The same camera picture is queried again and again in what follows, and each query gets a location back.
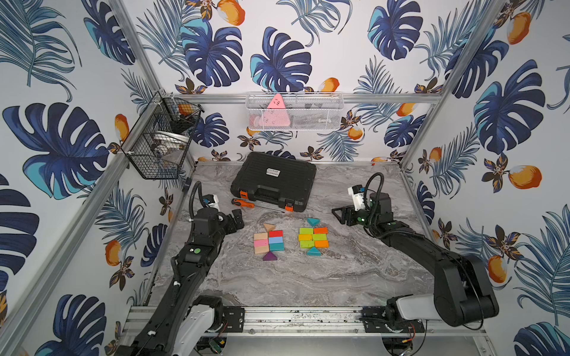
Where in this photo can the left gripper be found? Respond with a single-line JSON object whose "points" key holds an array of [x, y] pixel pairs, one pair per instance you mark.
{"points": [[234, 220]]}

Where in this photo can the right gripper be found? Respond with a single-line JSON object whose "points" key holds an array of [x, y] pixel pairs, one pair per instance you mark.
{"points": [[343, 218]]}

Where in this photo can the natural wood rectangular block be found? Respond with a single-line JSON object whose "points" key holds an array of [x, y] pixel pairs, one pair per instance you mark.
{"points": [[261, 236]]}

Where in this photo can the pink block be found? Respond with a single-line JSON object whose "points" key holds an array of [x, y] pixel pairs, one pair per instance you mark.
{"points": [[261, 243]]}

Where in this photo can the teal triangle block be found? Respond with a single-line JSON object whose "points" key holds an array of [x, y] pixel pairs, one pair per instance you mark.
{"points": [[313, 221]]}

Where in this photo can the orange rectangular block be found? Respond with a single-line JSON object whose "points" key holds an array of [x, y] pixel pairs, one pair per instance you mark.
{"points": [[321, 244]]}

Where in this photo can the yellow block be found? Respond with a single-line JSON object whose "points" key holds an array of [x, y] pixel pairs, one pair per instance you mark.
{"points": [[305, 237]]}

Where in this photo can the small teal block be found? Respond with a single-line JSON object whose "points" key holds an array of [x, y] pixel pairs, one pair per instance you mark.
{"points": [[313, 252]]}

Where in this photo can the teal rectangular block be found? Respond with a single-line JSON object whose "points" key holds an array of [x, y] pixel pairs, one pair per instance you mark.
{"points": [[276, 247]]}

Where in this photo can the purple block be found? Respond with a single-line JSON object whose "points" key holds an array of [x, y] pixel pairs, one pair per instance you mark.
{"points": [[269, 256]]}

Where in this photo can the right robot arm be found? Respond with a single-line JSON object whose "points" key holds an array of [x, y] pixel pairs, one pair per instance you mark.
{"points": [[462, 291]]}

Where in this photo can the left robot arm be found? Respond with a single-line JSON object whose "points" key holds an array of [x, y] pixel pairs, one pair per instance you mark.
{"points": [[181, 318]]}

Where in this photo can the black plastic tool case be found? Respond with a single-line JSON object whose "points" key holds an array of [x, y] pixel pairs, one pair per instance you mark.
{"points": [[275, 180]]}

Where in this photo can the pink triangle card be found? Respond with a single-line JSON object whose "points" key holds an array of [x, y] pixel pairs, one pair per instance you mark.
{"points": [[276, 114]]}

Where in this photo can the orange handled screwdriver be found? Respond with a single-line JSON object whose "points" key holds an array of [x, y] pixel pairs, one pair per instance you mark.
{"points": [[250, 205]]}

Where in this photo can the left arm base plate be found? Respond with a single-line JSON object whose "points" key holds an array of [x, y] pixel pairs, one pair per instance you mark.
{"points": [[227, 319]]}

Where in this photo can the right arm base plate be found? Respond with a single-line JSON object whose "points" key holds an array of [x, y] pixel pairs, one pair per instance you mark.
{"points": [[386, 319]]}

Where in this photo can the black wire basket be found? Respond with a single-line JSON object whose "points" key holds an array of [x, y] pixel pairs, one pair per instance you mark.
{"points": [[163, 137]]}

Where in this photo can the aluminium front rail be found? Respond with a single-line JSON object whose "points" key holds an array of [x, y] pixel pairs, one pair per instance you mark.
{"points": [[261, 321]]}

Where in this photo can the white mesh wall basket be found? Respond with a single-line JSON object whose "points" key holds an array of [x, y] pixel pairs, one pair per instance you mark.
{"points": [[308, 111]]}

